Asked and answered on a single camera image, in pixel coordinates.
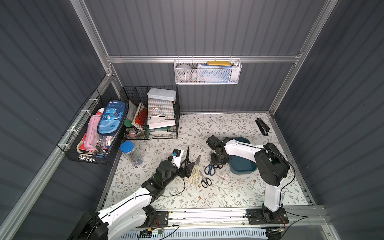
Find small black handled scissors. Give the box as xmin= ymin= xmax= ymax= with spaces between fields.
xmin=199 ymin=170 xmax=212 ymax=188

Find large black scissors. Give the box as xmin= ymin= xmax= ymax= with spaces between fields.
xmin=184 ymin=147 xmax=191 ymax=162

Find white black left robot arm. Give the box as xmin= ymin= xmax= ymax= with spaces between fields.
xmin=68 ymin=160 xmax=196 ymax=240

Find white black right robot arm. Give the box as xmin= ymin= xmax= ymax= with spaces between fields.
xmin=205 ymin=135 xmax=291 ymax=224

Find teal plastic storage box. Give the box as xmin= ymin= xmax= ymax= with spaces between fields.
xmin=229 ymin=155 xmax=258 ymax=175

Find white plastic flat box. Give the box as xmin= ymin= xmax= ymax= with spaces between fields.
xmin=147 ymin=88 xmax=177 ymax=101

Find black stapler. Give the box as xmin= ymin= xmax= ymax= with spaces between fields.
xmin=255 ymin=118 xmax=270 ymax=137

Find green folder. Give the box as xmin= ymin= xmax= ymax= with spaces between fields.
xmin=148 ymin=126 xmax=174 ymax=135

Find blue lid pen tube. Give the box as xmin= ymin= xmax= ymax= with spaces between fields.
xmin=120 ymin=141 xmax=143 ymax=167

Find checkered notebook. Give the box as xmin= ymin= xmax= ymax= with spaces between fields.
xmin=148 ymin=98 xmax=175 ymax=120

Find blue white packet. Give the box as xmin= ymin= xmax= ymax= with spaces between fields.
xmin=197 ymin=65 xmax=232 ymax=84

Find white mesh hanging basket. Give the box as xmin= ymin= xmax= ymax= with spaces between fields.
xmin=174 ymin=58 xmax=243 ymax=85

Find blue dinosaur pencil case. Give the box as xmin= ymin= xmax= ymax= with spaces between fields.
xmin=97 ymin=100 xmax=128 ymax=137

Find white tape roll in basket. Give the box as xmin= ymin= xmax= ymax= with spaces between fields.
xmin=175 ymin=64 xmax=192 ymax=82

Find yellow item in basket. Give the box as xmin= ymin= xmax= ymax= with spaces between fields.
xmin=207 ymin=61 xmax=232 ymax=67

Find pink pencil case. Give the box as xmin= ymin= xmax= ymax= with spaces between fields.
xmin=84 ymin=115 xmax=102 ymax=151

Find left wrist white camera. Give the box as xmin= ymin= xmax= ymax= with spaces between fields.
xmin=168 ymin=149 xmax=184 ymax=169

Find black wire desk organizer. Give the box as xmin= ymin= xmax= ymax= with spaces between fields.
xmin=120 ymin=86 xmax=180 ymax=140

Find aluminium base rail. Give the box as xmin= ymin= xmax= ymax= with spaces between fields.
xmin=80 ymin=205 xmax=331 ymax=240

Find black wire wall basket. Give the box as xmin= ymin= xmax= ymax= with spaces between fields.
xmin=58 ymin=92 xmax=129 ymax=165

